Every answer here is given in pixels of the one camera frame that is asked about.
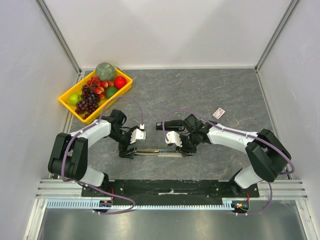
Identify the slotted cable duct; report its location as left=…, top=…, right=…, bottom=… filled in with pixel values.
left=46, top=199, right=248, bottom=211

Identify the purple grape bunch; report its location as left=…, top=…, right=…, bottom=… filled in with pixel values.
left=75, top=85, right=100, bottom=120

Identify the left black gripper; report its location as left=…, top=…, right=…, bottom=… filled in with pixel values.
left=107, top=126, right=139, bottom=159

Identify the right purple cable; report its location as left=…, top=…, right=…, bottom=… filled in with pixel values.
left=162, top=108, right=296, bottom=216

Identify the red white staple box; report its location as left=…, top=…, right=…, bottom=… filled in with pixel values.
left=212, top=108, right=226, bottom=120

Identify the yellow plastic tray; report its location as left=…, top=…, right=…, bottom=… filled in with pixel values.
left=58, top=69, right=133, bottom=124

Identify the light green lime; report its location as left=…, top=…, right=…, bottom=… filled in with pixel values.
left=67, top=93, right=82, bottom=106

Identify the white black stapler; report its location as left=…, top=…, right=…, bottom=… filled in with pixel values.
left=134, top=149, right=183, bottom=158

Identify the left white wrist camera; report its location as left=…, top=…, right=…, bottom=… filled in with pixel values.
left=130, top=124, right=147, bottom=144

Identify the red apple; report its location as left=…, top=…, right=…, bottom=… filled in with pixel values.
left=113, top=76, right=127, bottom=90

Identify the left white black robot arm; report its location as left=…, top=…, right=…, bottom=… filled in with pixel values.
left=48, top=109, right=140, bottom=197

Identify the red peach cluster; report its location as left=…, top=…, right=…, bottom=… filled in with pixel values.
left=86, top=76, right=114, bottom=100

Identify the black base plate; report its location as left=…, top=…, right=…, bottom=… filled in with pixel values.
left=81, top=178, right=261, bottom=206

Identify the green melon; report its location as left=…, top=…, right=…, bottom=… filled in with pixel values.
left=95, top=62, right=116, bottom=81

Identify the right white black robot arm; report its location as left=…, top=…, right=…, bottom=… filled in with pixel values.
left=175, top=114, right=292, bottom=197

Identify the dark green lime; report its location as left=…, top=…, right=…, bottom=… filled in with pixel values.
left=105, top=86, right=118, bottom=99

